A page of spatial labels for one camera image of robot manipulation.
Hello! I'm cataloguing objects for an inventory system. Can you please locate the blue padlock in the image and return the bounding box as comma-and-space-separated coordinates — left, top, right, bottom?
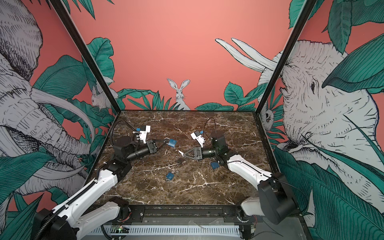
166, 171, 180, 181
167, 139, 177, 148
210, 162, 220, 170

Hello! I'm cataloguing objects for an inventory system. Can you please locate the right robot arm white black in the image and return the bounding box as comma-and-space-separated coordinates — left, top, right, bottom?
181, 131, 298, 225

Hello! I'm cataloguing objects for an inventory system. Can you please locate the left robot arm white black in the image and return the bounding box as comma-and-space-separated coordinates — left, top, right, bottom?
31, 137, 175, 240

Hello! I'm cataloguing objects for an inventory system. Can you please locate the dark grey padlock centre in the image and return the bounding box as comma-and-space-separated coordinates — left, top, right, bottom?
177, 158, 186, 166

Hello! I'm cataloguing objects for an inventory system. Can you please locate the small green circuit board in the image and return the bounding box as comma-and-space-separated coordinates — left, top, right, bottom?
110, 225, 130, 235

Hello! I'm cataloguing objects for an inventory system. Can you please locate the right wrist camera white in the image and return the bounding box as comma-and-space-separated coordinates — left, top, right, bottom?
191, 131, 205, 147

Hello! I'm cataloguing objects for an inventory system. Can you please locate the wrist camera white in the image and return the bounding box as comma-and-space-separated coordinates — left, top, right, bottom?
136, 125, 151, 144
191, 131, 205, 147

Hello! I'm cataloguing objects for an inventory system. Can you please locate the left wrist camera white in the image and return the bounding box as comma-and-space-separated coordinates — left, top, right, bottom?
136, 125, 151, 144

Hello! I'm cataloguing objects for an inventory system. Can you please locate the right camera black cable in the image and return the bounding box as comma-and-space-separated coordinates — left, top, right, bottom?
202, 117, 217, 136

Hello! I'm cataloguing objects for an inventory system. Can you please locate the camera black cable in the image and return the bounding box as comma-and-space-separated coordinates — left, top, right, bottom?
202, 117, 217, 136
109, 119, 136, 145

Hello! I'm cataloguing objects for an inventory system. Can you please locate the left camera black cable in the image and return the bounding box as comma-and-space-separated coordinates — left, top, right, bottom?
109, 119, 136, 145

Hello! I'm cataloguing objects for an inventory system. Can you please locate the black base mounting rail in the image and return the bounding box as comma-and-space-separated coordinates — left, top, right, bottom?
106, 204, 264, 225

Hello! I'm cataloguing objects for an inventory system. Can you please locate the white slotted cable duct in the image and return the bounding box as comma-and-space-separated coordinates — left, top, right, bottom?
104, 225, 240, 237

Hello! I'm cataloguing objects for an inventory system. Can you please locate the left black corner post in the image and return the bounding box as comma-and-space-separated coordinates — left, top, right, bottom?
50, 0, 121, 115

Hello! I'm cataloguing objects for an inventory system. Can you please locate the black corner post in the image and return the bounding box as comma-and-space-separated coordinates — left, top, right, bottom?
256, 0, 317, 115
50, 0, 121, 115

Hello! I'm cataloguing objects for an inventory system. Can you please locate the right black corner post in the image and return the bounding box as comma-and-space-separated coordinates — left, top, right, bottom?
256, 0, 317, 115

